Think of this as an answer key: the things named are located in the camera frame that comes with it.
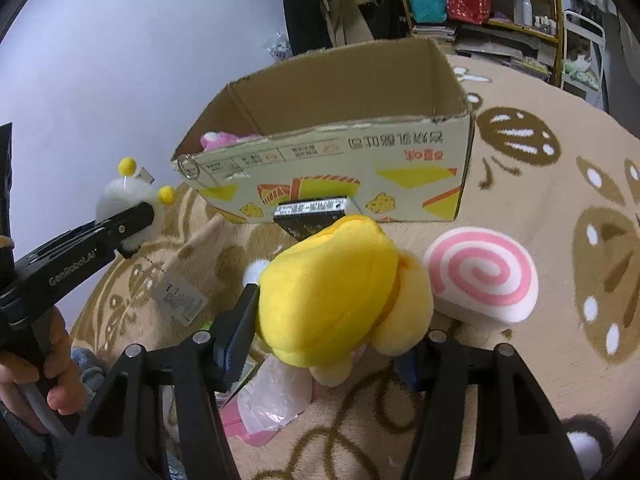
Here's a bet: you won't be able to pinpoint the white fluffy plush yellow balls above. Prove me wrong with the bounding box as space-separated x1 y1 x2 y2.
96 157 177 252

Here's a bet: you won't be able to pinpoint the pink bear plush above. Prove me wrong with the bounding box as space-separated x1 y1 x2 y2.
200 131 262 152

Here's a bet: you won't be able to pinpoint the yellow plush toy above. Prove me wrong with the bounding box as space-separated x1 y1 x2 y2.
256 214 434 387

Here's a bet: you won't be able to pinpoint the person's left hand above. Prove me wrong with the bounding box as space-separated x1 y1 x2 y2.
0 307 86 434

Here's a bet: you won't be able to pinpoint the white paper tag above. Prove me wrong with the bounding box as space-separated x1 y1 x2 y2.
152 274 208 327

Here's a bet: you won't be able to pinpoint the pink plastic bag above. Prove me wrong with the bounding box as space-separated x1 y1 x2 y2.
219 356 320 448

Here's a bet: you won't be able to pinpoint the pink swirl plush cushion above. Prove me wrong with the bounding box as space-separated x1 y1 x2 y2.
423 226 539 330

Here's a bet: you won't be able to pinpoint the small black silver box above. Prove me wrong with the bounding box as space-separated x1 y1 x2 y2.
272 196 360 242

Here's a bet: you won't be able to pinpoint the clear bag of toys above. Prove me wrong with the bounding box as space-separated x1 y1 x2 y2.
264 32 293 63

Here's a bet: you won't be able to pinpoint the hanging black coat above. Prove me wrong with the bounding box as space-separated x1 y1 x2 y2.
282 0 332 55

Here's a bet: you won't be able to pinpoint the beige patterned carpet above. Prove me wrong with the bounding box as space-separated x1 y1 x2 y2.
72 39 639 479

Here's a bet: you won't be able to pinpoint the open cardboard box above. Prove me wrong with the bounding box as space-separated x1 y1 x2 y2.
171 38 473 223

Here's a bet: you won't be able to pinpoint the hanging beige coat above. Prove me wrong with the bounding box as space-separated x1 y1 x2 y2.
321 0 375 47

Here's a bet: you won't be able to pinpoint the stack of books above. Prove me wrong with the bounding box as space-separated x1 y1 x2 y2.
411 24 457 44

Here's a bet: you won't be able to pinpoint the white metal cart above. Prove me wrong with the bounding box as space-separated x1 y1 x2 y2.
560 10 606 107

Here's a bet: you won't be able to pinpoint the wooden bookshelf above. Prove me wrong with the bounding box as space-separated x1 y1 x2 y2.
401 0 564 87

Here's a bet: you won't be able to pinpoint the white bottle on shelf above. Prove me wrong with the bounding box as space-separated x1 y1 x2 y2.
512 0 524 26

